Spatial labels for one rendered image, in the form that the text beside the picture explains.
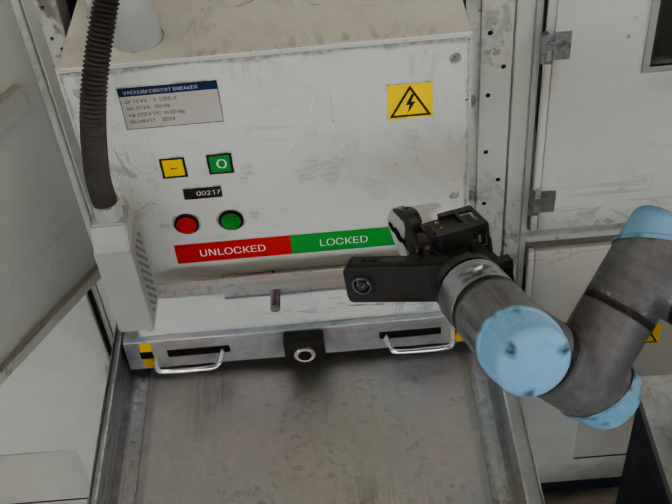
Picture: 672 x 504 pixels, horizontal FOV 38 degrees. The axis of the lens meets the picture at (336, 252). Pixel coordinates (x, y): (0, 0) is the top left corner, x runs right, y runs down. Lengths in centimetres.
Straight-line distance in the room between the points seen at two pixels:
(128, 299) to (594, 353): 61
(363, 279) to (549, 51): 59
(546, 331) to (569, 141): 76
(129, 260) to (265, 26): 33
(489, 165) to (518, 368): 79
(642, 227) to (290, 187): 50
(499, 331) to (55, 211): 93
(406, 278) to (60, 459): 131
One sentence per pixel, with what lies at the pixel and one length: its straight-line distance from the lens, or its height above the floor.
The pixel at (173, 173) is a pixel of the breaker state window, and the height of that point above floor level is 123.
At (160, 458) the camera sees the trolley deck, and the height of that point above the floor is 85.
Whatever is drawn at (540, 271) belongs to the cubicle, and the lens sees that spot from 179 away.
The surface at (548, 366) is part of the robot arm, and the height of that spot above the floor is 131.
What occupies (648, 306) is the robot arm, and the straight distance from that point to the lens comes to 98.
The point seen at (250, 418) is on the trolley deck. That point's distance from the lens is 146.
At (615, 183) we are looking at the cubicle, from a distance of 169.
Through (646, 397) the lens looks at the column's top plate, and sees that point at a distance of 162.
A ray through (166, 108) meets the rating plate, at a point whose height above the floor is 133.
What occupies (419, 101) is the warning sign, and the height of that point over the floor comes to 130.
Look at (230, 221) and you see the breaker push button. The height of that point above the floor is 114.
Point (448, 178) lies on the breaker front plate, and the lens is 130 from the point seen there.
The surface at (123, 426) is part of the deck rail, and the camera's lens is 150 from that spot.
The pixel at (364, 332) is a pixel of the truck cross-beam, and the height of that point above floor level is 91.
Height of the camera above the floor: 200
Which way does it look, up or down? 43 degrees down
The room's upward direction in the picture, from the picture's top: 6 degrees counter-clockwise
